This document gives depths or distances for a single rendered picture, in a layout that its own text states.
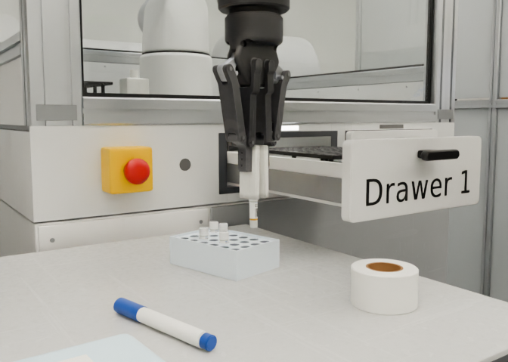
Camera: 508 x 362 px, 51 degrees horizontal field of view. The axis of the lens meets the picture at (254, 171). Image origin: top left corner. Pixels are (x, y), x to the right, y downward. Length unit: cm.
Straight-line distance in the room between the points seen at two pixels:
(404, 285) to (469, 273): 242
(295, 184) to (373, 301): 31
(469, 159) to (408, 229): 48
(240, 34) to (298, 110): 44
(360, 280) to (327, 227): 60
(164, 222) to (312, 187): 28
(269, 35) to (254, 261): 28
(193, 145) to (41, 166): 26
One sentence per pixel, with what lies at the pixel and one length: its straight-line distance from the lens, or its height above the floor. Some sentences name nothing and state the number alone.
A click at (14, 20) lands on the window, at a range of 104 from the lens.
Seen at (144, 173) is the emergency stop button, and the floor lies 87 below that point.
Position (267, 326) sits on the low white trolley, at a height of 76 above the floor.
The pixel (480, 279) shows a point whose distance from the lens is 295.
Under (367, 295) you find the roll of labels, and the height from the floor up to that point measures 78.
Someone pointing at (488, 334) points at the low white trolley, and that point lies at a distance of 56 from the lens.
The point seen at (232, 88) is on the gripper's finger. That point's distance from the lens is 66.
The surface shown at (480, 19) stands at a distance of 292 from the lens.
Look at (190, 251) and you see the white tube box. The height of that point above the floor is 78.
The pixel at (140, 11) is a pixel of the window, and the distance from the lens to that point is 95.
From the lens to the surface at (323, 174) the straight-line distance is 78.
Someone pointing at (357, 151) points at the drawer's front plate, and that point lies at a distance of 72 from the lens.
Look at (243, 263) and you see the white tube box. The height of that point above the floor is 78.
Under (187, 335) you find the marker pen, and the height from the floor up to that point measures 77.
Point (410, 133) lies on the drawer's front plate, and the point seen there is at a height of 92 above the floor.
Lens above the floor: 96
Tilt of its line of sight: 6 degrees down
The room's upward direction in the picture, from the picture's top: straight up
